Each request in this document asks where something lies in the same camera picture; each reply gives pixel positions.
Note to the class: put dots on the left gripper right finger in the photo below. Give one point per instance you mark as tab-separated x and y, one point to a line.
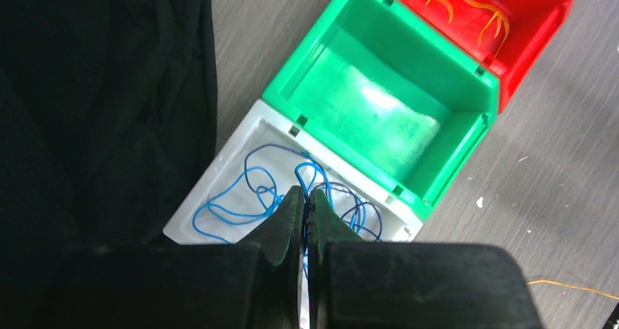
385	284

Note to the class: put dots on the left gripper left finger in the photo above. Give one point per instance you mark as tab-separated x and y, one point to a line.
47	281

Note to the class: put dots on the white plastic bin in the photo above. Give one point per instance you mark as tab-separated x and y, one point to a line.
265	156

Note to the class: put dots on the green plastic bin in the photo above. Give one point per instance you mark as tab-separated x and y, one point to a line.
389	94

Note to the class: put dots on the black t-shirt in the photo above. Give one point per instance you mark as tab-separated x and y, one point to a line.
108	115

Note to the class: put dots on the red plastic bin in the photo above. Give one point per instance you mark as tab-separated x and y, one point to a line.
504	36

